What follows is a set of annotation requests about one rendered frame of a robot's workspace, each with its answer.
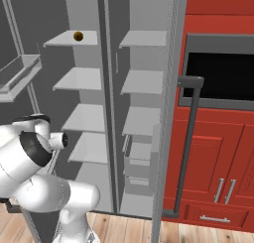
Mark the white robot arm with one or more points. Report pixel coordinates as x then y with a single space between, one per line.
23 154

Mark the grey fridge shelf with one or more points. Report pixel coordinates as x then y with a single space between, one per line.
145 38
63 39
144 82
91 148
81 79
142 121
86 118

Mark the grey fridge drawer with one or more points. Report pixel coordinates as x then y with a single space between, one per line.
137 172
140 151

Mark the grey right fridge door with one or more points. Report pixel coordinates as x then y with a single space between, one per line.
169 88

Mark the grey fridge door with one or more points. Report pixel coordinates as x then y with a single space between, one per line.
169 88
14 26

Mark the dark yellow lemon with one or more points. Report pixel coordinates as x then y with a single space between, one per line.
78 36

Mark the grey fridge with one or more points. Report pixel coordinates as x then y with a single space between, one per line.
86 12

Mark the clear fridge door bin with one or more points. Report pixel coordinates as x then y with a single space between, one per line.
20 76

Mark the grey left fridge door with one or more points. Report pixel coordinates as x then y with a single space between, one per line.
14 26

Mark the red cupboard door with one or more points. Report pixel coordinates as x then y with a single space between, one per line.
246 167
205 154

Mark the grey oven with black window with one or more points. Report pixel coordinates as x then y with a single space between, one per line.
218 75

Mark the red cupboard panel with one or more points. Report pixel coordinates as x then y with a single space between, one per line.
220 0

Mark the red drawer front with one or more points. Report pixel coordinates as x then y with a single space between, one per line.
241 214

